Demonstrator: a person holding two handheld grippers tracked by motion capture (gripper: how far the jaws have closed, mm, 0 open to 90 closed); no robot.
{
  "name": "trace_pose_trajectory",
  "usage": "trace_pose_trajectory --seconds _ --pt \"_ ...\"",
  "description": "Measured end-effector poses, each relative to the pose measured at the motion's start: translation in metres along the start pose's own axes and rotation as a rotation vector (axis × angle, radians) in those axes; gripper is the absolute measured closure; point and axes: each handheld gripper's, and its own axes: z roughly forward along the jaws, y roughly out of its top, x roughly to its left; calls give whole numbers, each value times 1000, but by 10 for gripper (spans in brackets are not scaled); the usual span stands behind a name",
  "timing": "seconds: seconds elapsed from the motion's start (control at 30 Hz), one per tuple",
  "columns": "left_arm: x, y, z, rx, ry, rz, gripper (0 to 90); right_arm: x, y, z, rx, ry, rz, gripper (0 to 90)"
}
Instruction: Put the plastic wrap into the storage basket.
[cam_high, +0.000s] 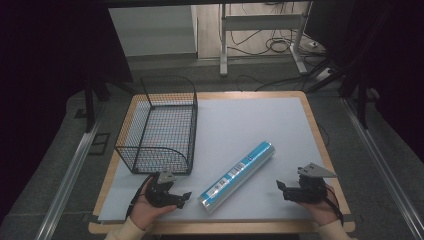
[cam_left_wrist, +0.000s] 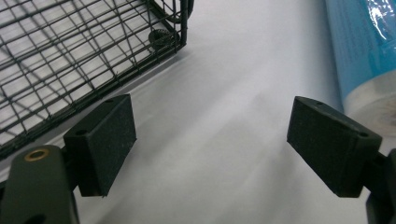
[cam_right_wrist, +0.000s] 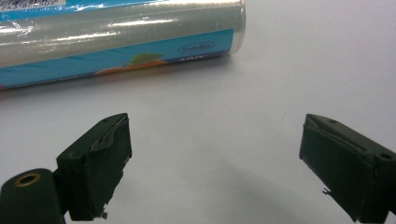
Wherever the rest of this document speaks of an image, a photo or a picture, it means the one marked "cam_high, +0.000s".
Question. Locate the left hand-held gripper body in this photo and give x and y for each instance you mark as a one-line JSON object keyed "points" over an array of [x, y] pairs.
{"points": [[159, 190]]}

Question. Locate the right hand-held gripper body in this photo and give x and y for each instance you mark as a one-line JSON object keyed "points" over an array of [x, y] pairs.
{"points": [[310, 186]]}

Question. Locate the person's left hand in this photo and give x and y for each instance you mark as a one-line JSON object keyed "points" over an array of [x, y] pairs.
{"points": [[146, 210]]}

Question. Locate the person's right hand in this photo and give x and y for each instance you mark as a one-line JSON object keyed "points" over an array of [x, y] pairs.
{"points": [[319, 209]]}

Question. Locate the blue labelled clear film roll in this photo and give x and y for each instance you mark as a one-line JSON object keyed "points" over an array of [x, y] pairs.
{"points": [[234, 176]]}

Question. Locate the white table mat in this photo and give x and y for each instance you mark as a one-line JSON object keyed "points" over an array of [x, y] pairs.
{"points": [[253, 126]]}

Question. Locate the black floor plate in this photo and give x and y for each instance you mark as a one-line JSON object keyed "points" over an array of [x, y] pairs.
{"points": [[99, 143]]}

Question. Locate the black metal stand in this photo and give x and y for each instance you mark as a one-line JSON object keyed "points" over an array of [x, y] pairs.
{"points": [[89, 106], [361, 106]]}

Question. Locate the white power strip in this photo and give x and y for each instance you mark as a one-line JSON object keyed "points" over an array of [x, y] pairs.
{"points": [[325, 74]]}

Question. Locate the white panel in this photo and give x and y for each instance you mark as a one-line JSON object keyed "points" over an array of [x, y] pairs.
{"points": [[153, 30]]}

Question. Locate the aluminium rail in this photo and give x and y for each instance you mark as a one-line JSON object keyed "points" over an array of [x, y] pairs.
{"points": [[66, 186], [383, 166]]}

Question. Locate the white metal desk frame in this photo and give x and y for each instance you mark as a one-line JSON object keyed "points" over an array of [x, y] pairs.
{"points": [[263, 23]]}

